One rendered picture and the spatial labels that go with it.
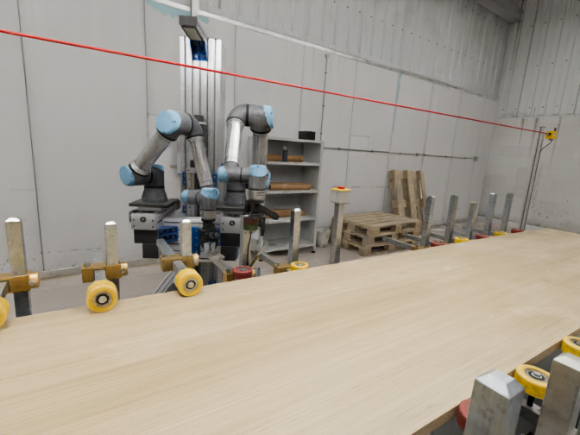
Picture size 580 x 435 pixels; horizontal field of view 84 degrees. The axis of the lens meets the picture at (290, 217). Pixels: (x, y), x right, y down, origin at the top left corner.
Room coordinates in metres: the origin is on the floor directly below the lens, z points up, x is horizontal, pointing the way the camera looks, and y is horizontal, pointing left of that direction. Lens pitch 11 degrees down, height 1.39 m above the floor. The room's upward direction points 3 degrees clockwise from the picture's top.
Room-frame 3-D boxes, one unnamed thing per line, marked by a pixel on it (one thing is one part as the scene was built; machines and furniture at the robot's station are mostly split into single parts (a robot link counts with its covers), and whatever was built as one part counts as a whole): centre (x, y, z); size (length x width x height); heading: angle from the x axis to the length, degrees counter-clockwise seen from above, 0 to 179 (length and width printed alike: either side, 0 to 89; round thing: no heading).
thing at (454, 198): (2.14, -1.08, 0.93); 0.03 x 0.03 x 0.48; 33
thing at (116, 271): (1.05, 0.63, 0.95); 0.13 x 0.06 x 0.05; 123
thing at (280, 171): (4.34, 0.11, 0.78); 0.90 x 0.45 x 1.55; 125
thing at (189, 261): (1.18, 0.41, 0.95); 0.13 x 0.06 x 0.05; 123
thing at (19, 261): (0.93, 0.82, 0.91); 0.03 x 0.03 x 0.48; 33
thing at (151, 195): (1.96, 0.84, 1.09); 0.15 x 0.15 x 0.10
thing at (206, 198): (1.62, 0.42, 1.13); 0.09 x 0.08 x 0.11; 65
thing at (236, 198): (2.00, 0.35, 1.09); 0.15 x 0.15 x 0.10
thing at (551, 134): (2.68, -1.99, 1.20); 0.15 x 0.12 x 1.00; 123
